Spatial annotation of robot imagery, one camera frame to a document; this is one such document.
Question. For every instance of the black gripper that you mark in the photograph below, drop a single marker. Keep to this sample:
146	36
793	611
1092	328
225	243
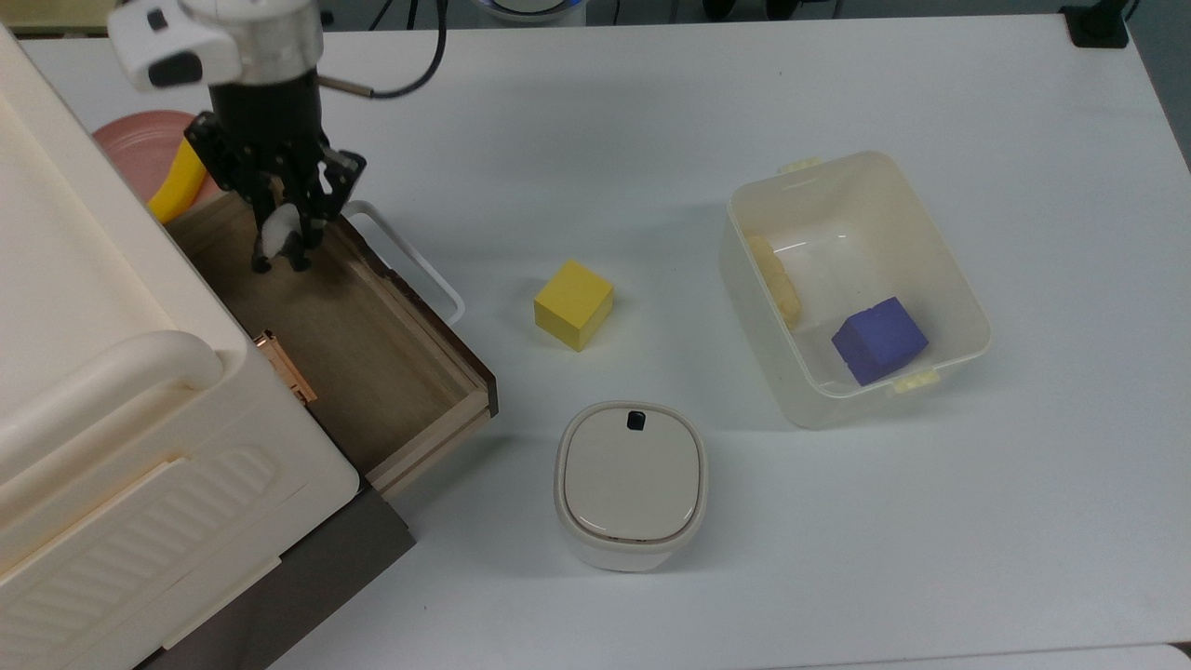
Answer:
270	130

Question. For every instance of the black and white panda toy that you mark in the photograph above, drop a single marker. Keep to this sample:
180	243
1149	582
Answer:
279	229

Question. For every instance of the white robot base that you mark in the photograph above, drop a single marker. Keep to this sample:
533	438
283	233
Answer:
530	9

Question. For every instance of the yellow toy banana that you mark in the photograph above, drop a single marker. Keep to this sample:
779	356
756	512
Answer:
181	188

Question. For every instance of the brown wooden drawer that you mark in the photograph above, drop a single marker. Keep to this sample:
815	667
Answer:
372	354

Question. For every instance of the pink plate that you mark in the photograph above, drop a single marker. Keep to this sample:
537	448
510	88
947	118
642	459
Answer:
140	149

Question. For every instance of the cream plastic cabinet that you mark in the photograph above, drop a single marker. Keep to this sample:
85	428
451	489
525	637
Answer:
93	326

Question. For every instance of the yellow foam cube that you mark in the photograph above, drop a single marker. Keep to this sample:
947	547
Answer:
572	298

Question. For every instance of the beige lidded trash can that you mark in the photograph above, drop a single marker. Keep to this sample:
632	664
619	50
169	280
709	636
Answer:
633	484

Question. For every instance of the white plastic storage bin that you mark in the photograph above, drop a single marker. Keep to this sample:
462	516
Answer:
837	233

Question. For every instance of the purple foam cube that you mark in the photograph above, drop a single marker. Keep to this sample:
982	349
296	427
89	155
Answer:
879	340

